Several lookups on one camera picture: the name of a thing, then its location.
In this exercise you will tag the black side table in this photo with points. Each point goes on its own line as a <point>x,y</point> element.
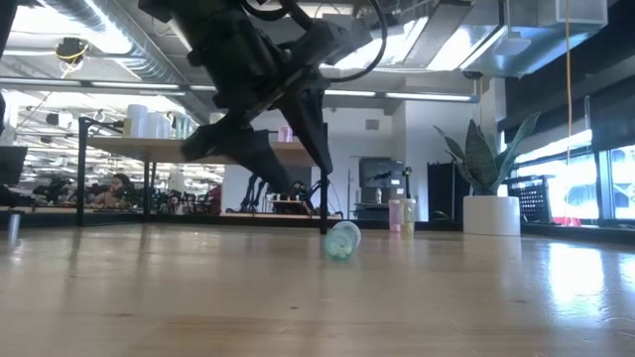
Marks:
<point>377,210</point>

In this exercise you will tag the opaque white medicine bottle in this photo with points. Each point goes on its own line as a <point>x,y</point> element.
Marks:
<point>136,123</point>

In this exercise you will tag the black pegboard stand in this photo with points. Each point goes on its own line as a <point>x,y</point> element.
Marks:
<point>533,201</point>

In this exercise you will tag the short black frame bar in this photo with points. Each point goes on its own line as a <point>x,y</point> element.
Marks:
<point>387,224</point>

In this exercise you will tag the dome security camera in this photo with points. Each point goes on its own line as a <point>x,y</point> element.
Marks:
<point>472,75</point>

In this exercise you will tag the black aluminium frame rails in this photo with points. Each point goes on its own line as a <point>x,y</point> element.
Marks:
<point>585,233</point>

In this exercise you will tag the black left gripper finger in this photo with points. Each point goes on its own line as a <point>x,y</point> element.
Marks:
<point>258,158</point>
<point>312,134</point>

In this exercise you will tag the black monitor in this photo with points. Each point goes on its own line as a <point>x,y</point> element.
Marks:
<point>12,166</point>

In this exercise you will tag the green succulent in white pot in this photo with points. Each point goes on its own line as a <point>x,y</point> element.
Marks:
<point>491,215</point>

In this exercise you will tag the large translucent white bottle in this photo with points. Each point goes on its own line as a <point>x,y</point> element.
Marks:
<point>167,128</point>

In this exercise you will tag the black background robot arms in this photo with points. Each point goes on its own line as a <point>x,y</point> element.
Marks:
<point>302,191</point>

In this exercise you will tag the wooden shelf with black legs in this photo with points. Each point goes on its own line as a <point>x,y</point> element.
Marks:
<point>124,149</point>

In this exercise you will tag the person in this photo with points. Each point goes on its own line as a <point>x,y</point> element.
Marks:
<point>116,191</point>

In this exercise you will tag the black folding screen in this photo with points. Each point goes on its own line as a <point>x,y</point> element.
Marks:
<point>441,191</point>

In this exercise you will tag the small red object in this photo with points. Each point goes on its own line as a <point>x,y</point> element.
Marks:
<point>565,221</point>

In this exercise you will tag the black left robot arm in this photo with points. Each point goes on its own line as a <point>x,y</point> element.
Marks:
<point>213,30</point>

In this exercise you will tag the yellow medicine bottle white cap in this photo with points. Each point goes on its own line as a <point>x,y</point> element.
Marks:
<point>409,215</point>

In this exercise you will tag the long ceiling light bar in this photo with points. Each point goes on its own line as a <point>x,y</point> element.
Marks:
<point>421,95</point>

